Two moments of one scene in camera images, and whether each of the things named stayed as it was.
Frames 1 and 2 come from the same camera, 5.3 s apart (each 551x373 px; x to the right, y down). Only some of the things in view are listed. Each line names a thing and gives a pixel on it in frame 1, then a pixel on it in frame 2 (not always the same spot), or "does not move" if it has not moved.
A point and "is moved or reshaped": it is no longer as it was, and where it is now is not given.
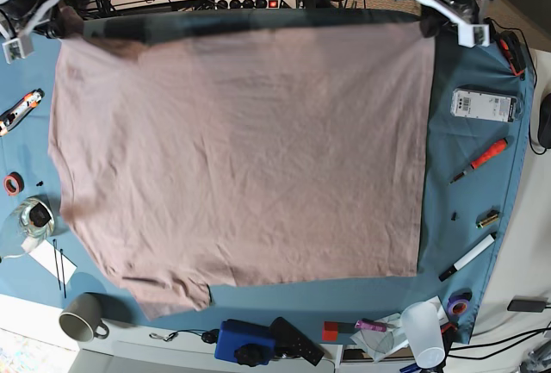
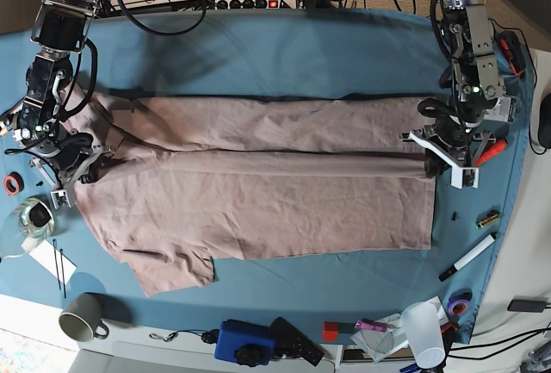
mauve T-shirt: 198,158 is moved or reshaped
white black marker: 468,257 does not move
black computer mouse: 544,120 does not move
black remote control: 289,342 does not move
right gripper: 26,3 to 68,158
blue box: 233,333 does not move
